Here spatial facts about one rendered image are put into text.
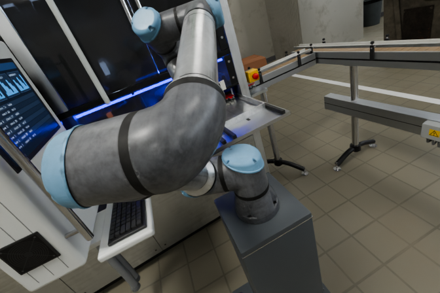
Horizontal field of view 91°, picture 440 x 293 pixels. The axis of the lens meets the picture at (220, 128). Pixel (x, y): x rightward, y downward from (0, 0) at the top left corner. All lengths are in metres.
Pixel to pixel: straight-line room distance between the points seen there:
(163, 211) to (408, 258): 1.41
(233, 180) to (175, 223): 1.07
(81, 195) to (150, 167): 0.11
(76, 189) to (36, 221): 0.54
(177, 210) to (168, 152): 1.37
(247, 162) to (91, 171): 0.42
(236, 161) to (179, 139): 0.39
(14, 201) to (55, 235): 0.15
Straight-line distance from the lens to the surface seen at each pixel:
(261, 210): 0.72
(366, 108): 1.86
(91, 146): 0.29
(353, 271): 1.58
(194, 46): 0.40
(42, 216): 0.85
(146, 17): 0.60
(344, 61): 1.79
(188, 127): 0.25
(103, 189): 0.30
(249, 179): 0.64
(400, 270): 1.62
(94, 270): 1.81
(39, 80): 1.27
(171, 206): 1.57
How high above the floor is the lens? 1.38
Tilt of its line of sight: 26 degrees down
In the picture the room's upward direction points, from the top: 19 degrees counter-clockwise
